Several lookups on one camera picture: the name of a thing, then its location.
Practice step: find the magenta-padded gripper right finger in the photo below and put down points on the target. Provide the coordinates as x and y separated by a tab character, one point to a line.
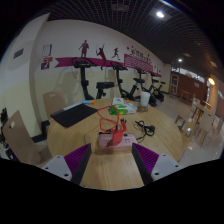
146	159

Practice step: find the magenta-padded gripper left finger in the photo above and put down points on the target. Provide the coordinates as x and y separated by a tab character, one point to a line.
77	159

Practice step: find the red charger block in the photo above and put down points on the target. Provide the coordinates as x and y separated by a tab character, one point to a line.
117	136

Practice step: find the pink power strip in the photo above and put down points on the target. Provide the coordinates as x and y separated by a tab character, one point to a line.
105	142

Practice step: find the round wooden coaster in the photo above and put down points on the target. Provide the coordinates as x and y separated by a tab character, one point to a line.
142	109

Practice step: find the clear white plastic pack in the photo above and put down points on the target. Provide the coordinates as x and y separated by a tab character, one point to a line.
131	108

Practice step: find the green tissue pack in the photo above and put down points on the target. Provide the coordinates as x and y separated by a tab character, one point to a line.
116	110

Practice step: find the blue and orange marker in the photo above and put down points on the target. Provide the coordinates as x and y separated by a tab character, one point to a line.
87	102

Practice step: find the white cup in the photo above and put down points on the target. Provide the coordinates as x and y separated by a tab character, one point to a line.
145	99

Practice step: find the small white box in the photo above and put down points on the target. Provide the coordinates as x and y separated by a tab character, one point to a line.
118	100

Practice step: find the black exercise bike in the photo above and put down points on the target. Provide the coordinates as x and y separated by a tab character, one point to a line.
119	81
157	90
83	80
142	87

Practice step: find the group of dining tables and chairs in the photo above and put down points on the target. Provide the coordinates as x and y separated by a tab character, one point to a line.
203	116

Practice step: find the group of ceiling lights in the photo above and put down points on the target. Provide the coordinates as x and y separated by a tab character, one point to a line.
160	14

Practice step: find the wall posters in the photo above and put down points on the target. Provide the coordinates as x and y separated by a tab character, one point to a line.
46	50

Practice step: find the dark wall sign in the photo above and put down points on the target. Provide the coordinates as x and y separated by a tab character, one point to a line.
18	53

